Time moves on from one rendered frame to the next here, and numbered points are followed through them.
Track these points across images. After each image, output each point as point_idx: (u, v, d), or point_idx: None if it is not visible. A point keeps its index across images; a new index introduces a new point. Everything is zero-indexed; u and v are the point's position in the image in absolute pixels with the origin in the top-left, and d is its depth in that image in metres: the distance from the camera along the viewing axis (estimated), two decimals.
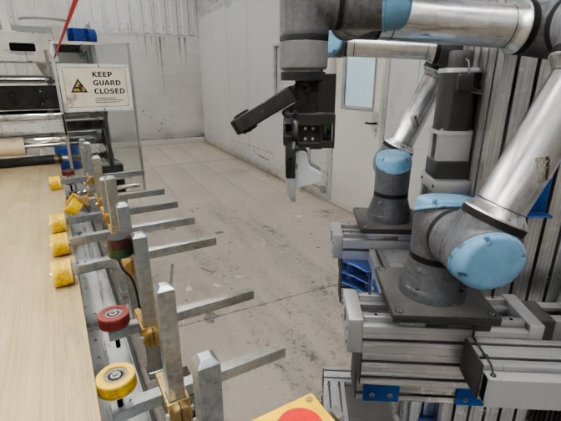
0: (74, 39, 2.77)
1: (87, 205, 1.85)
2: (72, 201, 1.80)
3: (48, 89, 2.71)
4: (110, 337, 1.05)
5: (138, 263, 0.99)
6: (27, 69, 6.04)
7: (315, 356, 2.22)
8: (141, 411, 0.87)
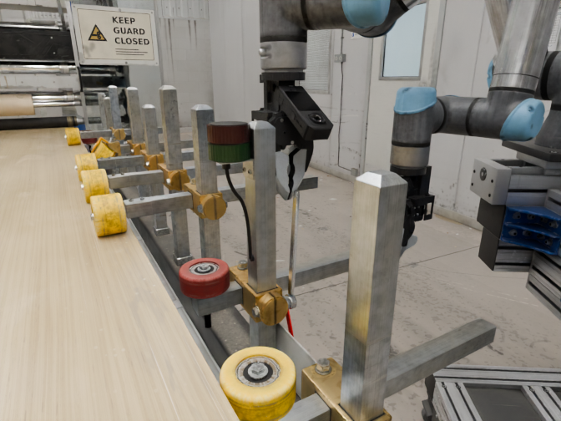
0: None
1: (118, 153, 1.43)
2: (100, 147, 1.38)
3: (61, 36, 2.29)
4: (199, 309, 0.62)
5: (259, 176, 0.56)
6: None
7: (395, 351, 1.80)
8: None
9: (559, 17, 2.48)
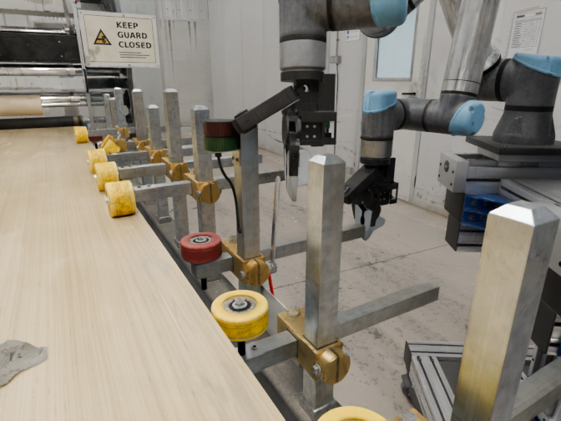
0: None
1: (124, 149, 1.56)
2: (108, 144, 1.52)
3: (68, 40, 2.43)
4: (197, 273, 0.76)
5: (245, 163, 0.70)
6: None
7: (380, 333, 1.93)
8: (270, 363, 0.58)
9: (539, 22, 2.62)
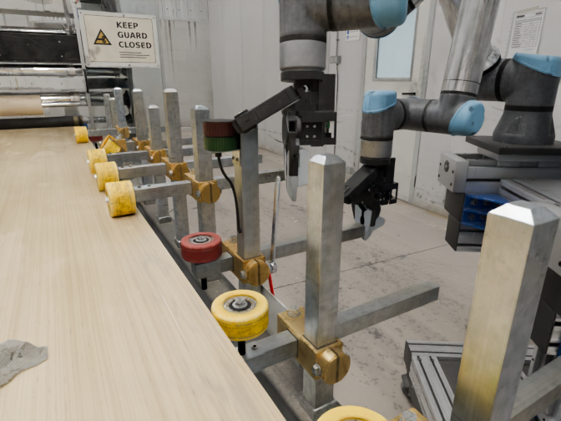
0: None
1: (124, 149, 1.56)
2: (108, 144, 1.52)
3: (68, 40, 2.43)
4: (197, 272, 0.76)
5: (245, 163, 0.70)
6: None
7: (380, 333, 1.94)
8: (270, 363, 0.59)
9: (539, 22, 2.62)
